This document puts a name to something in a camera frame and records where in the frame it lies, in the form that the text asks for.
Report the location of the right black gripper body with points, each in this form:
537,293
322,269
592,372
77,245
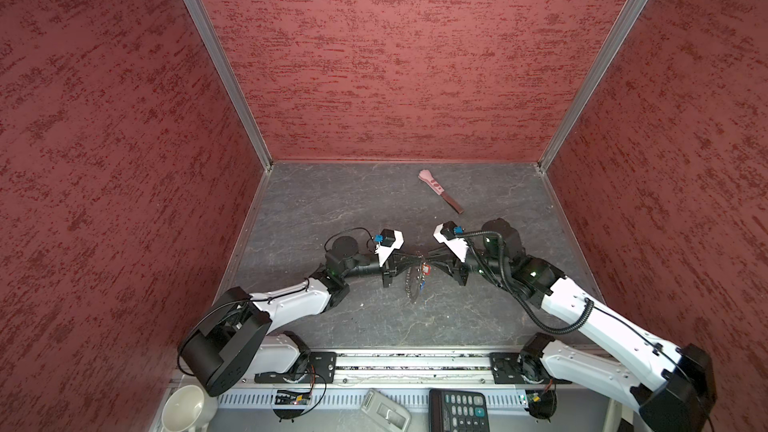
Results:
460,270

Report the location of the pink handled knife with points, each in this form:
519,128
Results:
427,177

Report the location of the right aluminium corner post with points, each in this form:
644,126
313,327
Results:
622,26

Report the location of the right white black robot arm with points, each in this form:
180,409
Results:
581,340

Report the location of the black calculator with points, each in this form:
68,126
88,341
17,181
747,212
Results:
457,411

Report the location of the left aluminium corner post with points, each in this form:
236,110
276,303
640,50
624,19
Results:
217,54

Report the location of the aluminium corner post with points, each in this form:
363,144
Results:
217,54
622,26

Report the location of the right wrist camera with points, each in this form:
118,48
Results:
450,235

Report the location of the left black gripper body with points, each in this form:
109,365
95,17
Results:
387,272

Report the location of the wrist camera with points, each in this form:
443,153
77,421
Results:
450,235
386,242

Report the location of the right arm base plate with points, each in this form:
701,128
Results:
510,368

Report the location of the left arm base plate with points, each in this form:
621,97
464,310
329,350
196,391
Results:
309,367

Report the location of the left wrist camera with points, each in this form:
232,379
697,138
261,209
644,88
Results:
386,242

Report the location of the white mug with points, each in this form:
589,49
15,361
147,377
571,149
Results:
189,409

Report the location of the aluminium front rail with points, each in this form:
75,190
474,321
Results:
414,366

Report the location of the grey plastic device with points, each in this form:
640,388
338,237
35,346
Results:
384,412

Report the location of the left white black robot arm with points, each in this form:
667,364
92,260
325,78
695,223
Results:
238,336

